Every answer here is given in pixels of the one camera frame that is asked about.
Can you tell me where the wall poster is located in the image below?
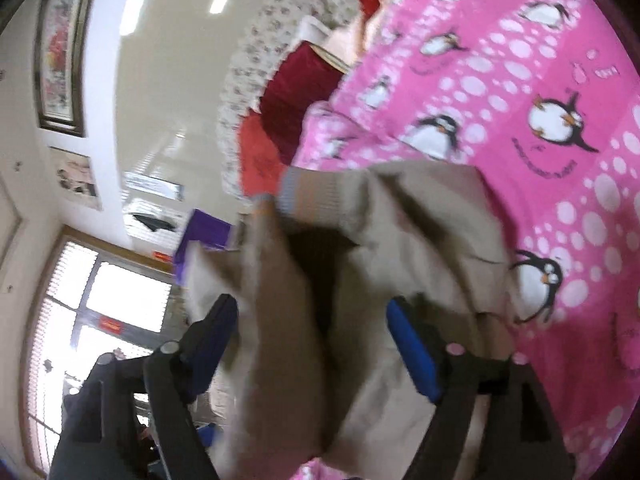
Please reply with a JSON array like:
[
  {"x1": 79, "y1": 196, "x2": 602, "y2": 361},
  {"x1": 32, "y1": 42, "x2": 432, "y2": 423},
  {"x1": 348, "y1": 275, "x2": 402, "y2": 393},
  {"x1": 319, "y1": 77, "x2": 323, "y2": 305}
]
[{"x1": 49, "y1": 146, "x2": 103, "y2": 211}]

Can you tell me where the black wall hanging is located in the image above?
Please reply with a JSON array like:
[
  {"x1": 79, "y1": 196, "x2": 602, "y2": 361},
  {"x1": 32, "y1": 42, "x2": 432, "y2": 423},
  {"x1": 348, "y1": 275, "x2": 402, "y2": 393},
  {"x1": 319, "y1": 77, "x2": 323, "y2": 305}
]
[{"x1": 127, "y1": 210, "x2": 181, "y2": 235}]

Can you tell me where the floral headboard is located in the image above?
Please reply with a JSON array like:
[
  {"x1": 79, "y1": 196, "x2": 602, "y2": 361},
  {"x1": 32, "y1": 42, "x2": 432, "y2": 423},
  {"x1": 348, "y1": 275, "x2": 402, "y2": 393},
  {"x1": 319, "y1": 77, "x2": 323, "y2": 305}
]
[{"x1": 217, "y1": 0, "x2": 366, "y2": 198}]

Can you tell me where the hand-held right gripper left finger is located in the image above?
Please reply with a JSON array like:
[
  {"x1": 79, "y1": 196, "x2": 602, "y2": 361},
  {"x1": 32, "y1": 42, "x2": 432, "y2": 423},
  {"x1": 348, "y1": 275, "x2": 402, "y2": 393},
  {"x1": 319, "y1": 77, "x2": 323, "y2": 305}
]
[{"x1": 49, "y1": 293, "x2": 240, "y2": 480}]

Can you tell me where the bright red pillow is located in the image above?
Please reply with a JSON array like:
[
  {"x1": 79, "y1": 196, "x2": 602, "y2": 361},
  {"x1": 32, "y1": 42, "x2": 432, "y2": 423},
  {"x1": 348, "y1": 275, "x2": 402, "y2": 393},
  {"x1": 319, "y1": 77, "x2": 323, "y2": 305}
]
[{"x1": 236, "y1": 112, "x2": 293, "y2": 201}]

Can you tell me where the beige long-sleeved jacket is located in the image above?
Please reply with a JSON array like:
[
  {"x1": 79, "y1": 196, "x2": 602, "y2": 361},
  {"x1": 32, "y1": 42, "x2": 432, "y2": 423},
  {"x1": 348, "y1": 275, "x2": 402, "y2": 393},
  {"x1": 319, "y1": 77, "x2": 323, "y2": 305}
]
[{"x1": 184, "y1": 160, "x2": 526, "y2": 480}]

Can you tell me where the purple bag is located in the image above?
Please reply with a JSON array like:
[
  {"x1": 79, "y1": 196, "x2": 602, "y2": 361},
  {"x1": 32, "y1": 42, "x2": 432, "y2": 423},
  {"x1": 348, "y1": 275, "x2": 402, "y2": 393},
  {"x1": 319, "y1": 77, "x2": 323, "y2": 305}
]
[{"x1": 172, "y1": 209, "x2": 236, "y2": 281}]

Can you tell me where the window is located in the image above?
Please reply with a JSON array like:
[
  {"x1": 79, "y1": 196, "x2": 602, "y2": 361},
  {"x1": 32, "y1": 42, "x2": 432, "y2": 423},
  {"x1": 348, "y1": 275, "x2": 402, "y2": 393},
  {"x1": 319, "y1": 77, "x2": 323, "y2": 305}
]
[{"x1": 19, "y1": 225, "x2": 178, "y2": 478}]

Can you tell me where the framed floral picture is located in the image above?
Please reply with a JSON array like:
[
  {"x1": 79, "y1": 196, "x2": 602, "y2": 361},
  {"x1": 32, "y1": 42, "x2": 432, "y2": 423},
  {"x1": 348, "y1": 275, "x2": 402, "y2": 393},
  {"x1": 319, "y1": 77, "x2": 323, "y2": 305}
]
[{"x1": 32, "y1": 0, "x2": 103, "y2": 138}]

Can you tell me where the pink penguin printed blanket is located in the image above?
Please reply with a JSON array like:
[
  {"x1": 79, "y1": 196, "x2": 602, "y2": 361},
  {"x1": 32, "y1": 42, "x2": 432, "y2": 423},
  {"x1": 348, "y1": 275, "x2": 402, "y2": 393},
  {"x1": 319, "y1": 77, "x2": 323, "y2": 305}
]
[{"x1": 292, "y1": 0, "x2": 640, "y2": 480}]

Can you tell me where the white wall paper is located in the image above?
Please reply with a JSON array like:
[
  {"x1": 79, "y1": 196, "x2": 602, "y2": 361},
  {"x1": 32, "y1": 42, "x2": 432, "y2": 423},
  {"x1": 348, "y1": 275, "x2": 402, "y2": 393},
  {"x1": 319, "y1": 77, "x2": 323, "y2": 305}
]
[{"x1": 122, "y1": 171, "x2": 186, "y2": 203}]

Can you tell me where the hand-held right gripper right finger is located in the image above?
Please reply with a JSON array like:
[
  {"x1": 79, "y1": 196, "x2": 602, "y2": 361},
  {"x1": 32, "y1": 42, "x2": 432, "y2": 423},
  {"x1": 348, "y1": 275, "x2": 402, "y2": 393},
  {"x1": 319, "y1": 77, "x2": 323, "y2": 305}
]
[{"x1": 386, "y1": 296, "x2": 576, "y2": 480}]

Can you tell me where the peach cloth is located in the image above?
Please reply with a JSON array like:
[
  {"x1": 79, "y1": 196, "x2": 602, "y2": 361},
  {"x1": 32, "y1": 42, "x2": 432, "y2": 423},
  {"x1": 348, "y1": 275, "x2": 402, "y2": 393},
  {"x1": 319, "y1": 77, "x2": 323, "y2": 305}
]
[{"x1": 320, "y1": 15, "x2": 381, "y2": 68}]

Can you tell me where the dark red pillow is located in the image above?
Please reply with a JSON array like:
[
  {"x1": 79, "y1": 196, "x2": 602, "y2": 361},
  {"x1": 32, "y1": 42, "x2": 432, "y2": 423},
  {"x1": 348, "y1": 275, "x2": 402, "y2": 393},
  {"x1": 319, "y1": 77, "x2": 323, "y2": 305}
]
[{"x1": 259, "y1": 41, "x2": 346, "y2": 166}]

